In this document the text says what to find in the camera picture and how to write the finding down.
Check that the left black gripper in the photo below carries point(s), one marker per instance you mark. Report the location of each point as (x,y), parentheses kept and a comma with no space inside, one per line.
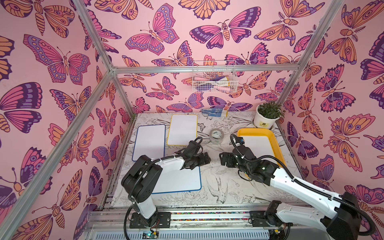
(207,157)

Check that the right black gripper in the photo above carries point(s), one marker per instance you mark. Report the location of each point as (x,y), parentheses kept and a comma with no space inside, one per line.
(229,159)

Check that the yellow-framed whiteboard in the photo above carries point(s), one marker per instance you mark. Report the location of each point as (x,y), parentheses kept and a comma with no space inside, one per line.
(259,145)
(183,129)

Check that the blue-framed whiteboard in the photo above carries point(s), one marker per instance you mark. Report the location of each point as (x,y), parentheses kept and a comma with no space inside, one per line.
(150,141)
(185,180)

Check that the yellow plastic storage box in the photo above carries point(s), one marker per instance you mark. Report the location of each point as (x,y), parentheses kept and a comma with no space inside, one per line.
(264,132)

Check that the yellow-framed whiteboard back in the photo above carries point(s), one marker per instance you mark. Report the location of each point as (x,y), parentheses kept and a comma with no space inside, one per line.
(183,129)

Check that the clear tape roll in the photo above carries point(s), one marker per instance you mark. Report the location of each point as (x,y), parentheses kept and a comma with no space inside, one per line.
(216,136)

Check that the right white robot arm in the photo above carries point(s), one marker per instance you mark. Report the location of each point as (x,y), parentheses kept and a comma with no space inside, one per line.
(338,215)

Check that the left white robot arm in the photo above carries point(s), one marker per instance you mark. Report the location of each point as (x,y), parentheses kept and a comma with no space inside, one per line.
(140,181)

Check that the potted green plant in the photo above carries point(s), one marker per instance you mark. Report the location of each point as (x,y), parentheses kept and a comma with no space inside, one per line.
(267,114)

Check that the white wire wall basket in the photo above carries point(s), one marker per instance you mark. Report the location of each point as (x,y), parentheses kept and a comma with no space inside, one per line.
(215,79)

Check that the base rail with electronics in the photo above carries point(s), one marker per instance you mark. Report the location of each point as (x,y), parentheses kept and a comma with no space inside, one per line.
(196,223)

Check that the aluminium frame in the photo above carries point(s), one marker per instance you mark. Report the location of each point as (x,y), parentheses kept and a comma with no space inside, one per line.
(22,82)

